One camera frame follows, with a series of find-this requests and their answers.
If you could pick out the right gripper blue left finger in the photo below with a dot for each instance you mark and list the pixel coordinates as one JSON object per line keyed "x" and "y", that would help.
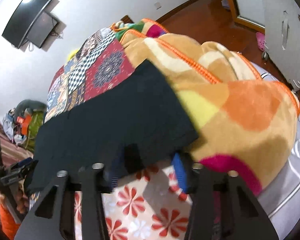
{"x": 114, "y": 171}

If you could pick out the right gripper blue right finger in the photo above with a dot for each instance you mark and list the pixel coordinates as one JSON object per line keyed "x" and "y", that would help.
{"x": 182, "y": 166}

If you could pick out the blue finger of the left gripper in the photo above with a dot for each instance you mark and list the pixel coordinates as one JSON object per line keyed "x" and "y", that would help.
{"x": 26, "y": 163}
{"x": 22, "y": 173}

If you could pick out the black pants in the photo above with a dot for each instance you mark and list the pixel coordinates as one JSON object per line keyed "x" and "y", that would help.
{"x": 141, "y": 118}

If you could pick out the orange sleeve forearm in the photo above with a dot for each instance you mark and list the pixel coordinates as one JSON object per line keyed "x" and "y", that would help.
{"x": 9, "y": 226}

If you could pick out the person's left hand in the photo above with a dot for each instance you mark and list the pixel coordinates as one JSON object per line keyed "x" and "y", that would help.
{"x": 20, "y": 198}

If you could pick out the striped pink curtain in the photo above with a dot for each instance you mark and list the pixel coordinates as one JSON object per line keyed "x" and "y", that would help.
{"x": 11, "y": 153}

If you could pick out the orange box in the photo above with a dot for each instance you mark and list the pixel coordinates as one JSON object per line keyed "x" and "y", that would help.
{"x": 24, "y": 124}

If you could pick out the green patterned bag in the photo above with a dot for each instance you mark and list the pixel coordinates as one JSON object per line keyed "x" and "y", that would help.
{"x": 36, "y": 122}

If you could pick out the colourful patchwork bedspread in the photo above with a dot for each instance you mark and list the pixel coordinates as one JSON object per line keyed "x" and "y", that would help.
{"x": 148, "y": 204}

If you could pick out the grey plush toy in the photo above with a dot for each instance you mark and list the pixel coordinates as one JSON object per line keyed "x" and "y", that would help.
{"x": 28, "y": 106}

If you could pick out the orange fleece blanket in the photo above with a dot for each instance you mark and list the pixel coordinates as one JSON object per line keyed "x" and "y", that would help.
{"x": 245, "y": 123}

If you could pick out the grey mattress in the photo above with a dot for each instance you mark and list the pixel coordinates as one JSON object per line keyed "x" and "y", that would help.
{"x": 290, "y": 179}

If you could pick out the yellow curved tube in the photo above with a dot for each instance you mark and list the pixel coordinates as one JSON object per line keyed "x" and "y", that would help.
{"x": 71, "y": 54}

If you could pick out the pink slipper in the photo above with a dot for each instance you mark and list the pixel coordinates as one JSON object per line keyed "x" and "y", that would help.
{"x": 260, "y": 37}

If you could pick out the white cabinet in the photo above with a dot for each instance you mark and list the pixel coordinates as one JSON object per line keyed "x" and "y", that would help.
{"x": 282, "y": 31}

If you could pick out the small wall monitor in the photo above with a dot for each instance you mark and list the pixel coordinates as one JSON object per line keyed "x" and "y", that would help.
{"x": 41, "y": 29}

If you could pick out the curved black wall screen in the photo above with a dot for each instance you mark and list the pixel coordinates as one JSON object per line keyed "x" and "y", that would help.
{"x": 22, "y": 20}

